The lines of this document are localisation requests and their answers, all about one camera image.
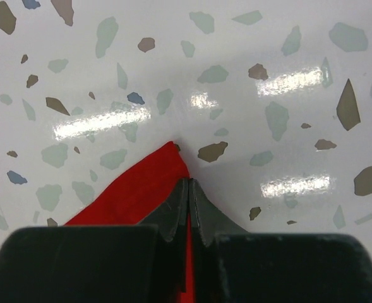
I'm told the red t shirt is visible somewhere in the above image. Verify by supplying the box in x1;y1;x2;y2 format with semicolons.
62;141;195;303

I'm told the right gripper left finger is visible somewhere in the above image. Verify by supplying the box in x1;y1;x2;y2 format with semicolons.
0;179;188;302

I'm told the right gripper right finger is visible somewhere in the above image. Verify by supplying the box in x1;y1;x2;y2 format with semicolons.
189;179;372;302

